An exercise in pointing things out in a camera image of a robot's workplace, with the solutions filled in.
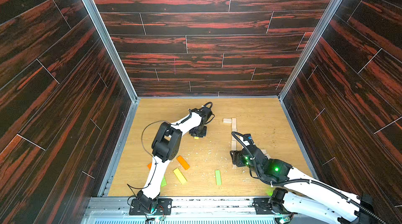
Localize natural wood block body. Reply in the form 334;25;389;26
231;141;237;151

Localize short natural wood block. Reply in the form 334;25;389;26
223;118;232;124

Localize natural wood block neck top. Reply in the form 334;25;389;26
231;118;237;131

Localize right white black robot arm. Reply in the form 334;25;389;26
230;131;385;224

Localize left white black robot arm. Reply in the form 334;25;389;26
130;102;215;215

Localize orange block centre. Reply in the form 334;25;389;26
177;156;190;170

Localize light green block centre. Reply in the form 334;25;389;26
215;170;222;186

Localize light green block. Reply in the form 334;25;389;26
161;176;167;187
215;170;222;186

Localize yellow block lower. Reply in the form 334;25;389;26
173;168;187;185

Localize light green block left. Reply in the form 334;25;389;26
161;176;167;187

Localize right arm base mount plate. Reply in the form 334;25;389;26
252;197;275;215

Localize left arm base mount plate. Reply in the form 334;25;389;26
129;198;173;216

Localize aluminium front rail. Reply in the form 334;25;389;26
81;196;350;224

